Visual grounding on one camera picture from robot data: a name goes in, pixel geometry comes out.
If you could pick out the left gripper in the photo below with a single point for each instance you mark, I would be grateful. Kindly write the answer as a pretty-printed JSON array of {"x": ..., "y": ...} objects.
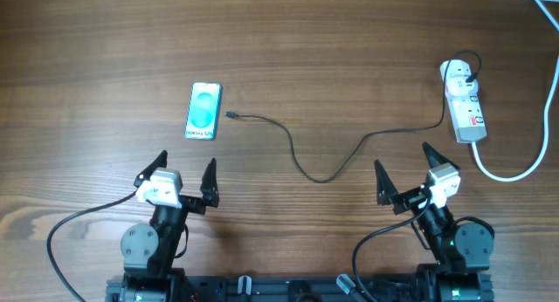
[{"x": 208, "y": 192}]

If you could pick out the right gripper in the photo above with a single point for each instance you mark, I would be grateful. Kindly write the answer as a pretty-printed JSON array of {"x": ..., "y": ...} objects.
[{"x": 389, "y": 193}]

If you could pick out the turquoise screen smartphone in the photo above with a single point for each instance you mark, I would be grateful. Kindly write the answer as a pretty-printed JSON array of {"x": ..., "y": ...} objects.
[{"x": 201, "y": 123}]

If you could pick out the white power strip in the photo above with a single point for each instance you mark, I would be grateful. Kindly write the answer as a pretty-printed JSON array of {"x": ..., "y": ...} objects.
[{"x": 467, "y": 118}]

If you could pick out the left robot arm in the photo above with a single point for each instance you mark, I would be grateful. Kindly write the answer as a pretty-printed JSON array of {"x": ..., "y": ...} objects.
[{"x": 149, "y": 249}]

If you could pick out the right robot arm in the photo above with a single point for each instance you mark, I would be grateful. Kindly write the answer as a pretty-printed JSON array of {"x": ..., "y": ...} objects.
[{"x": 461, "y": 247}]

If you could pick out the white charger plug adapter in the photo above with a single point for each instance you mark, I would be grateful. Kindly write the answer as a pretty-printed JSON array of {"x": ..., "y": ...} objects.
[{"x": 458, "y": 86}]

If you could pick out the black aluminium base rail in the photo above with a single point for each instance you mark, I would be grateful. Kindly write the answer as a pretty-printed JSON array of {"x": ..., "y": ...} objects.
[{"x": 301, "y": 288}]

